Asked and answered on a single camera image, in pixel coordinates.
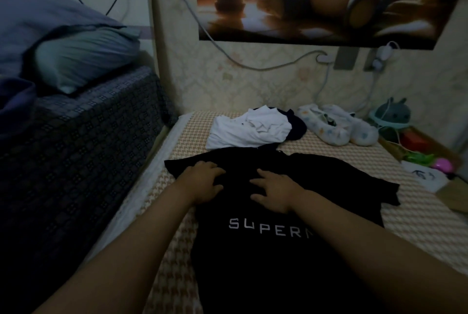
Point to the person's right hand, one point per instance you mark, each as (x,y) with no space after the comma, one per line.
(278,193)

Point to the person's left hand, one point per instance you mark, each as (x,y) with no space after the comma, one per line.
(201,184)

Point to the black tree print t-shirt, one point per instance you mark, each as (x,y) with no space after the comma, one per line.
(298,126)

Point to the white polo shirt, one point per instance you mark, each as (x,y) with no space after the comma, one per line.
(248,129)

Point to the black garment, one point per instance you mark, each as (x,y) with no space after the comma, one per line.
(248,266)

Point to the white printed slipper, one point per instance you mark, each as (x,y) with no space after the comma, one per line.
(325,127)
(358,129)

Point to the person's left forearm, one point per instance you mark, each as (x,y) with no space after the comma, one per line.
(110,266)

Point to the person's right forearm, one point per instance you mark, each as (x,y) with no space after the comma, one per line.
(387,259)

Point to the dark patterned bed cover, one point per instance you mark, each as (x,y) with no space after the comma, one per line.
(73,171)

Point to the teal round bunny lamp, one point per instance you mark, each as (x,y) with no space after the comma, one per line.
(390,113)

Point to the green toy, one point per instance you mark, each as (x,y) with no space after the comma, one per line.
(419,158)

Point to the white printed card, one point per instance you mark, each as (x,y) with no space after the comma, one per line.
(424,177)

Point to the pink ball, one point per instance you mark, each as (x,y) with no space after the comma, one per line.
(442,165)

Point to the grey-green pillow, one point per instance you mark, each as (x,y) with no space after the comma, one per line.
(88,58)

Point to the white charger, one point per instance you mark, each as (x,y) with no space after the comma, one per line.
(382,56)

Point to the wooden bedside tray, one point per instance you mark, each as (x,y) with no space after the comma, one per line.
(457,200)

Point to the blue folded blanket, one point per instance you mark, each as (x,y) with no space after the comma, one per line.
(14,109)

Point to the blue pillow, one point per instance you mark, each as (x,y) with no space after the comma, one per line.
(44,21)

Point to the white wall plug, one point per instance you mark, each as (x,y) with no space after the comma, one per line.
(324,57)

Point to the grey wall socket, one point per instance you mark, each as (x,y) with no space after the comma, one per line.
(346,59)

